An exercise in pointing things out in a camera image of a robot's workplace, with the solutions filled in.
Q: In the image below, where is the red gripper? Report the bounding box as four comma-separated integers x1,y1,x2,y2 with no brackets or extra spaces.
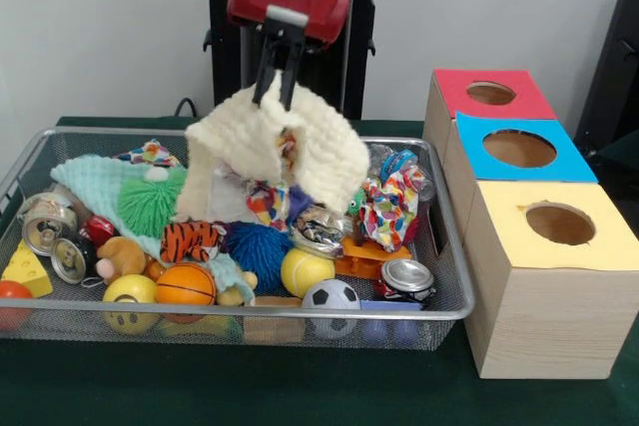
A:
227,0,352,113

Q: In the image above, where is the cream knitted cloth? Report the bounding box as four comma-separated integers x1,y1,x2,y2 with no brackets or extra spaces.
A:
175,72,370,222

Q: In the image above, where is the small multicolour cloth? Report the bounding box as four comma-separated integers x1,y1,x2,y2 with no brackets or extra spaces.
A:
247,180,313,232

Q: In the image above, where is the clear mesh bin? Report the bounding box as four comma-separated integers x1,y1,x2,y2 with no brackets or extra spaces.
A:
0,127,475,352

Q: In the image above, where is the wooden box with three holes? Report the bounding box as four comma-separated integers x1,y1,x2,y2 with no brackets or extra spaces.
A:
422,69,639,380

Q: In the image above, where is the multicolour patterned cloth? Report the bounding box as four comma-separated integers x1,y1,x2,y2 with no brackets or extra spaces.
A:
357,165,428,252

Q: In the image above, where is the green spiky rubber ball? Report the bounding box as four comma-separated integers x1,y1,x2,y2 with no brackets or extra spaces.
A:
118,167,189,237

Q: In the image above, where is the blue spiky rubber ball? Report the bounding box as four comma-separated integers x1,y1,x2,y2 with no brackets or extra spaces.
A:
222,221,294,294

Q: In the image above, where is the striped tiger plush toy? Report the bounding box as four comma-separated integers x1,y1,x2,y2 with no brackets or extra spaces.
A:
160,219,226,264

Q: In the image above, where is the yellow tennis ball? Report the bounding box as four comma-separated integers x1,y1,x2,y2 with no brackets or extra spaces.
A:
280,248,336,297

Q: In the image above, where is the mint green cloth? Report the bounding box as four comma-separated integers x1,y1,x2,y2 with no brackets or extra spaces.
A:
52,154,251,297

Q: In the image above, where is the black and white soccer ball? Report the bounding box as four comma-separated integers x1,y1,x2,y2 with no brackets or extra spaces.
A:
301,278,361,340

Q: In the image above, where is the orange toy basketball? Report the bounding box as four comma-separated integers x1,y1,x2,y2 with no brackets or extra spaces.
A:
154,262,217,307

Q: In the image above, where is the crushed red drink can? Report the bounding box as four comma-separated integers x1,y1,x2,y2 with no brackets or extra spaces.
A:
373,258,437,305

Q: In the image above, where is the black monitor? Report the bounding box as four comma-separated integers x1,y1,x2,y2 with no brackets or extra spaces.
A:
574,0,639,173

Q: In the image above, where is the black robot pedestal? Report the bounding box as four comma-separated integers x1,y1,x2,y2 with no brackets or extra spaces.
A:
193,0,400,120

